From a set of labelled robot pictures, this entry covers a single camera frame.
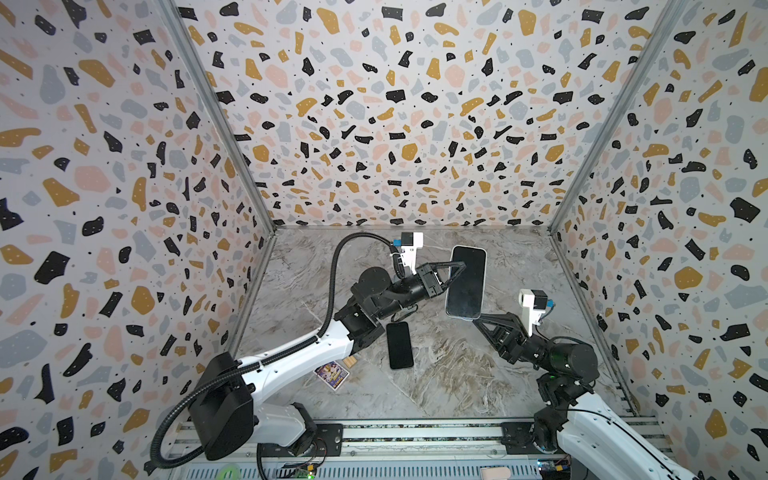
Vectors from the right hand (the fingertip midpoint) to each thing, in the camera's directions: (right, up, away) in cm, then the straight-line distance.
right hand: (479, 328), depth 60 cm
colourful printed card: (-35, -19, +23) cm, 46 cm away
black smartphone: (-17, -13, +31) cm, 38 cm away
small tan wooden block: (-31, -16, +25) cm, 43 cm away
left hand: (-3, +12, -2) cm, 13 cm away
